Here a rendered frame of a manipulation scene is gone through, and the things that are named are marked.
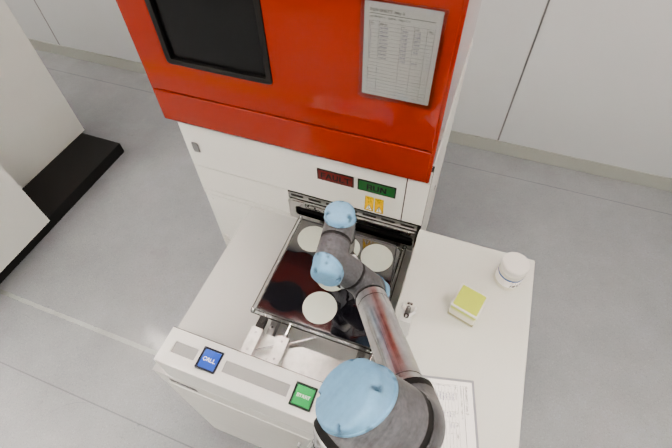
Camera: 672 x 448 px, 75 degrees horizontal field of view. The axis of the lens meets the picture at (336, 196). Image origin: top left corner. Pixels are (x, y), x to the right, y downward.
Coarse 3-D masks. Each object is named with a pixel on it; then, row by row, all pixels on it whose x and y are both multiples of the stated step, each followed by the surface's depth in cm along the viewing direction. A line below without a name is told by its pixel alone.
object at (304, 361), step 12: (264, 336) 124; (288, 348) 121; (300, 348) 121; (288, 360) 119; (300, 360) 119; (312, 360) 119; (324, 360) 119; (336, 360) 119; (300, 372) 117; (312, 372) 117; (324, 372) 117
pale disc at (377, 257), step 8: (368, 248) 139; (376, 248) 139; (384, 248) 139; (368, 256) 137; (376, 256) 137; (384, 256) 137; (392, 256) 137; (368, 264) 135; (376, 264) 135; (384, 264) 135
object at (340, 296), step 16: (304, 224) 146; (320, 224) 145; (368, 240) 141; (288, 256) 138; (304, 256) 138; (288, 272) 134; (304, 272) 134; (384, 272) 134; (272, 288) 131; (288, 288) 131; (304, 288) 131; (320, 288) 130; (272, 304) 128; (288, 304) 128; (352, 304) 127; (304, 320) 124; (336, 320) 124; (352, 320) 124; (336, 336) 121; (352, 336) 121
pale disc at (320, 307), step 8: (312, 296) 129; (320, 296) 129; (328, 296) 129; (304, 304) 127; (312, 304) 127; (320, 304) 127; (328, 304) 127; (336, 304) 127; (304, 312) 126; (312, 312) 126; (320, 312) 126; (328, 312) 126; (312, 320) 124; (320, 320) 124; (328, 320) 124
